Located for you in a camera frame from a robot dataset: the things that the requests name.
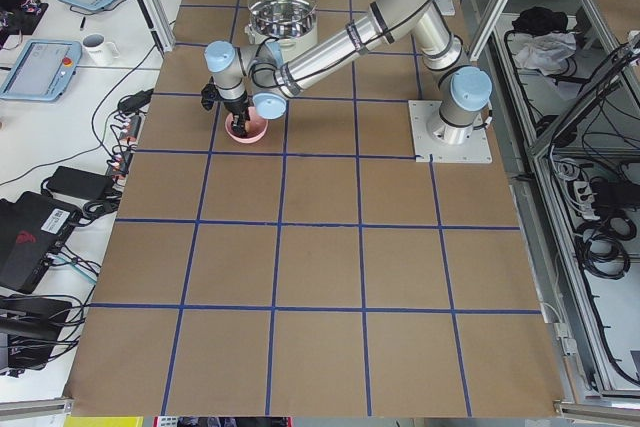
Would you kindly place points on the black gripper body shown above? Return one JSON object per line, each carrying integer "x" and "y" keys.
{"x": 236, "y": 108}

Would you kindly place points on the pink bowl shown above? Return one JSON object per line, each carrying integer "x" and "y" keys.
{"x": 258, "y": 128}

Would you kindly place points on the mint green electric pot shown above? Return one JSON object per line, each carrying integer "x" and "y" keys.
{"x": 295, "y": 34}

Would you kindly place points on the blue teach pendant near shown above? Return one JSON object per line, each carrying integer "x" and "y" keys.
{"x": 42, "y": 71}

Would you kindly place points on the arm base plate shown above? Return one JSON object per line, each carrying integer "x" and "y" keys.
{"x": 437, "y": 142}

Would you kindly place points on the white mug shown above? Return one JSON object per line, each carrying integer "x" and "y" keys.
{"x": 102, "y": 51}

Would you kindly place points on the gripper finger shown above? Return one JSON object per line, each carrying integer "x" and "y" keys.
{"x": 235, "y": 126}
{"x": 246, "y": 121}

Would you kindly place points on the glass pot lid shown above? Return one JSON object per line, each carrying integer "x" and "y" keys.
{"x": 282, "y": 2}

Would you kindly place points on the black power adapter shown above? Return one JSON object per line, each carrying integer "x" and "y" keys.
{"x": 79, "y": 184}

